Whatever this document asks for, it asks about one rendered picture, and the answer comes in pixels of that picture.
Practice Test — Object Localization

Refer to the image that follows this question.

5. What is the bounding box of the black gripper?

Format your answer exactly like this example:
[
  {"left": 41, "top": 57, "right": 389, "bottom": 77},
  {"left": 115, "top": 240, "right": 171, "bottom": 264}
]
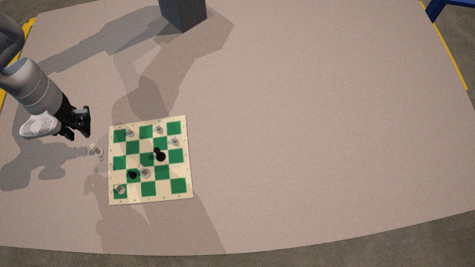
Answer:
[{"left": 53, "top": 93, "right": 91, "bottom": 141}]

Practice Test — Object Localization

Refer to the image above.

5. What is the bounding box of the white pawn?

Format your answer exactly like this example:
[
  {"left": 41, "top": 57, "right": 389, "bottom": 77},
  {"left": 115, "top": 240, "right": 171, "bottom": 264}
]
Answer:
[
  {"left": 171, "top": 136, "right": 179, "bottom": 145},
  {"left": 126, "top": 128, "right": 134, "bottom": 137},
  {"left": 155, "top": 124, "right": 163, "bottom": 134}
]

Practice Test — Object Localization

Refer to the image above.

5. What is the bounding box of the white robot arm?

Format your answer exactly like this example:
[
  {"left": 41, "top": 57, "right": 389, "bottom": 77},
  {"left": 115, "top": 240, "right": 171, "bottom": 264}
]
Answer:
[{"left": 0, "top": 11, "right": 62, "bottom": 139}]

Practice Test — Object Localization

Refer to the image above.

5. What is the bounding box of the green and white chessboard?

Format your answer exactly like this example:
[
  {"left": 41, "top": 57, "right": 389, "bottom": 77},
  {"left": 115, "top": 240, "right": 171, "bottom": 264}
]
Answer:
[{"left": 108, "top": 115, "right": 194, "bottom": 205}]

